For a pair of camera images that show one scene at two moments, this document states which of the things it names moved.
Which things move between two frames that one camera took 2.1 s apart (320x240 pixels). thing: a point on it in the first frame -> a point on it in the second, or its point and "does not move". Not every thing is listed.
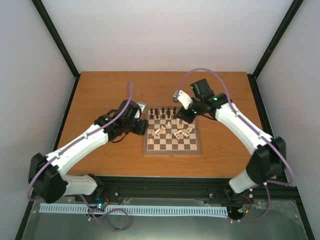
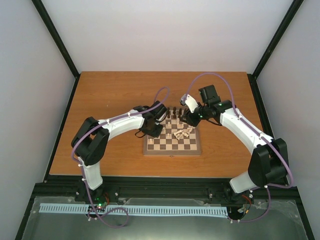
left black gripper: x=141 y=129 -> x=156 y=134
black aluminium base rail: x=118 y=187 does not move
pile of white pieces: x=178 y=134 does not move
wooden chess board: x=169 y=136 does not move
